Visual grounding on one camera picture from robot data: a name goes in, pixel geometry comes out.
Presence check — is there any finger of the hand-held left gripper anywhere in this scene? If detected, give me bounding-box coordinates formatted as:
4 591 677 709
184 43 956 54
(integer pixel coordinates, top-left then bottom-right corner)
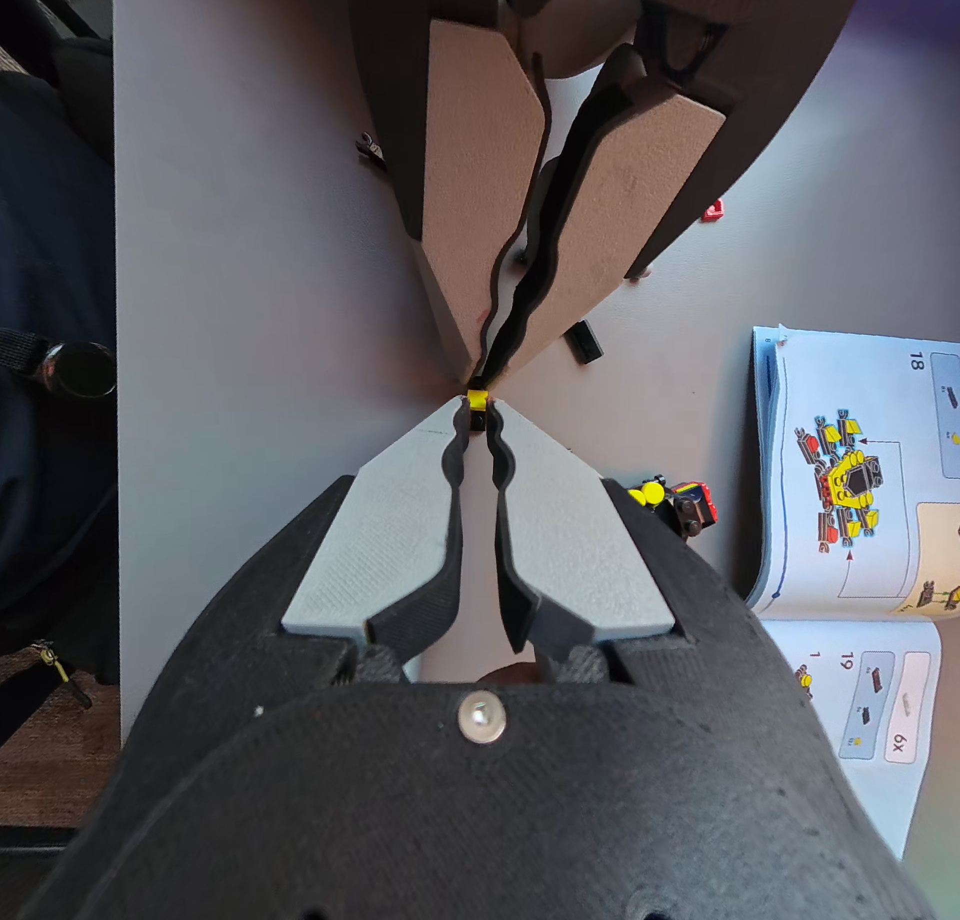
477 44 729 390
422 18 554 387

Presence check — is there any black chair leg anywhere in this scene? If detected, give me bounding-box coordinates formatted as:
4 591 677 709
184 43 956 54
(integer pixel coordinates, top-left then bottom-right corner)
0 0 102 43

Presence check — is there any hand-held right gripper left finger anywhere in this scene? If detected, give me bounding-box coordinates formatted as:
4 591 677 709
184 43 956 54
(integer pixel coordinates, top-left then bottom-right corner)
281 397 471 664

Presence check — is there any open lego instruction booklet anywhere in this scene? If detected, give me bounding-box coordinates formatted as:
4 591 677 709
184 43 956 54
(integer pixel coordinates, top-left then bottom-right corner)
750 323 960 861

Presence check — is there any person's dark blue clothing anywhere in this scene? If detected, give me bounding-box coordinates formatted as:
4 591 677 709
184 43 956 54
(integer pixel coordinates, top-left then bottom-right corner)
0 72 120 636

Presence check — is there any black bag with zipper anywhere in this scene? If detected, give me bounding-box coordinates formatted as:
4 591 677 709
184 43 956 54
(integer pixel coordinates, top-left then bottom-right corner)
0 638 95 744

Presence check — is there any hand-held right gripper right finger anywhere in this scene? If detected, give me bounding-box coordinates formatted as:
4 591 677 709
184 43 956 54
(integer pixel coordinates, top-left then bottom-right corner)
485 397 676 664

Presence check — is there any yellow black red lego model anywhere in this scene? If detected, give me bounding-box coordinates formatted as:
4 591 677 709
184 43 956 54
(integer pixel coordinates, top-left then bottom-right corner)
626 476 721 542

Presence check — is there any black strap with ring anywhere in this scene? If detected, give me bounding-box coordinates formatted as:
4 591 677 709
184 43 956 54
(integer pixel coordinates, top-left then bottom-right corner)
0 327 117 399

